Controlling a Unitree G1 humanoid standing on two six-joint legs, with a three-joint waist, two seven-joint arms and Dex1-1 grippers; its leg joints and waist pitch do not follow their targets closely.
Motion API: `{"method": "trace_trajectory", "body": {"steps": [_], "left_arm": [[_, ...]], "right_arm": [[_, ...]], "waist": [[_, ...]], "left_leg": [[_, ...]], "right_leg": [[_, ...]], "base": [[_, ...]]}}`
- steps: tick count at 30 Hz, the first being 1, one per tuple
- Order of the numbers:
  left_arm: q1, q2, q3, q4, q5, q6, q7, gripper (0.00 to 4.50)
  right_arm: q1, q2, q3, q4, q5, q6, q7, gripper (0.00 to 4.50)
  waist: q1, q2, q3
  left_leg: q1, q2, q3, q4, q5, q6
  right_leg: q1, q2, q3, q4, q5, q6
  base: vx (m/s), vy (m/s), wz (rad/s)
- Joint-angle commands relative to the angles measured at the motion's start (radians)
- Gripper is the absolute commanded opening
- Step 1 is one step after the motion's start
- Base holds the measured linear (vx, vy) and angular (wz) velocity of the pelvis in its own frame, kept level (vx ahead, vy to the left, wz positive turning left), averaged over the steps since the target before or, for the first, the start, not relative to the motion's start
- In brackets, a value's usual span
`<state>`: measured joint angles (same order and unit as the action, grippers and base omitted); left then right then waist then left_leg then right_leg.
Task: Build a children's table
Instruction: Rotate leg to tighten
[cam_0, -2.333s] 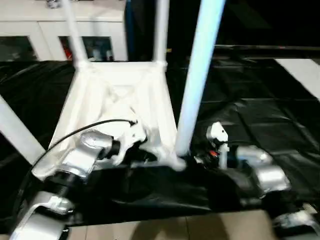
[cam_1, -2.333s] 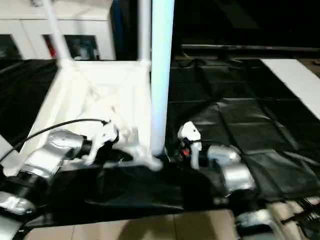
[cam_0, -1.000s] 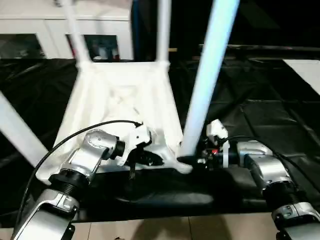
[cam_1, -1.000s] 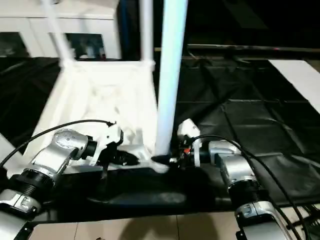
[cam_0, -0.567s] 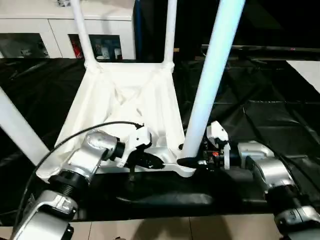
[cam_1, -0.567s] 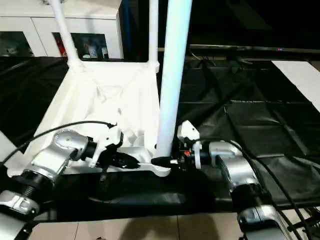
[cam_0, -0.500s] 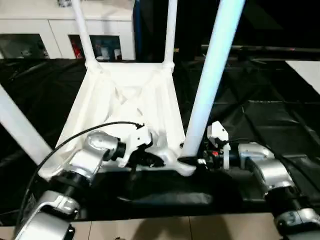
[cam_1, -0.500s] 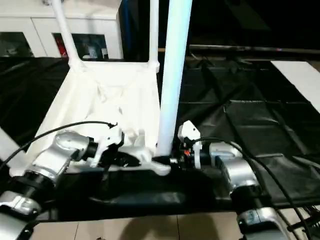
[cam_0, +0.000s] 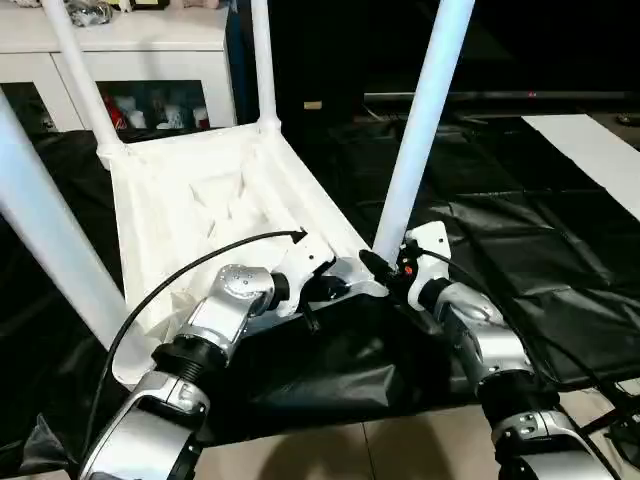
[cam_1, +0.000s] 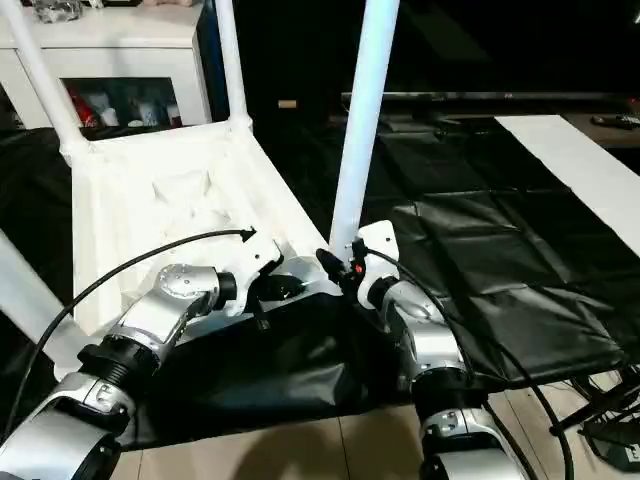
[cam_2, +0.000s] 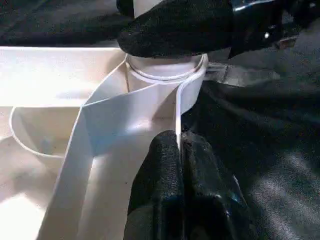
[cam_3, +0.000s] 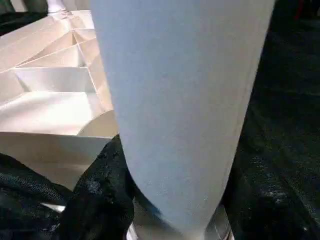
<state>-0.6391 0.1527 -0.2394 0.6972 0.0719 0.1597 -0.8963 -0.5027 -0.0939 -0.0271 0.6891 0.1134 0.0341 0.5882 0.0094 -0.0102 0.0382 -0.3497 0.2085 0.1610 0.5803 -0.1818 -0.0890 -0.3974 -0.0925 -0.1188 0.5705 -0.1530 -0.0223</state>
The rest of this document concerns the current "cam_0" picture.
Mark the white plastic table top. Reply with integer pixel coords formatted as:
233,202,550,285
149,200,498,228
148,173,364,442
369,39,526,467
100,120,391,389

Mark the white plastic table leg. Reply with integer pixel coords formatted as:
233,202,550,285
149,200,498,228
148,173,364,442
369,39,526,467
40,0,127,167
250,0,284,136
0,92,153,353
372,0,477,263

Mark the black mat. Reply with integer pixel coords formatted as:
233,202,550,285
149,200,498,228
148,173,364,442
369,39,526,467
0,110,640,479

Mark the black floor stand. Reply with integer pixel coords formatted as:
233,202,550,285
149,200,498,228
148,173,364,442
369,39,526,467
578,395,640,466

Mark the red bottle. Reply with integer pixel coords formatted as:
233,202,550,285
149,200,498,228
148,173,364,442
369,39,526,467
106,98,127,133

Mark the white cabinet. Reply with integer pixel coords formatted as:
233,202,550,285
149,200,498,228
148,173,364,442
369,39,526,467
0,0,237,136

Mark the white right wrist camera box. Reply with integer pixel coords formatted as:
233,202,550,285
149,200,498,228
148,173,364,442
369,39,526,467
398,221,453,309

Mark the silver metal rail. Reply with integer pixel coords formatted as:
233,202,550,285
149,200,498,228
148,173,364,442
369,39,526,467
365,90,640,107

